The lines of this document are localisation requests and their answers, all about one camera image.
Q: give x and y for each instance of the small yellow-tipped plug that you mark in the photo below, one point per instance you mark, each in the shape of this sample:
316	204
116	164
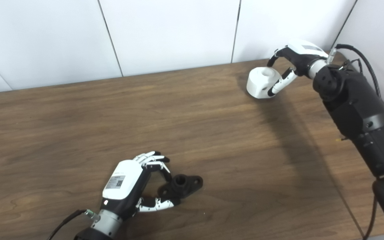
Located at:
340	139

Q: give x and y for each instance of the round white plastic piece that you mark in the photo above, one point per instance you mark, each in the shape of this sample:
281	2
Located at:
258	83

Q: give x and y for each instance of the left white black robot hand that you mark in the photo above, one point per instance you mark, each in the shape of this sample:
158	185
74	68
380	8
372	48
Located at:
122	180

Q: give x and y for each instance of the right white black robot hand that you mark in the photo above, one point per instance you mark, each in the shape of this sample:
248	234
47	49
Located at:
302	55

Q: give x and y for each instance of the black plastic holder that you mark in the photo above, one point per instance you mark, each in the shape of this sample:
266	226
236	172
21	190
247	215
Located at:
183	186

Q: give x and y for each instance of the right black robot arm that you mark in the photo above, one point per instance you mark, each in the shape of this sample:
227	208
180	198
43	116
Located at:
358	106

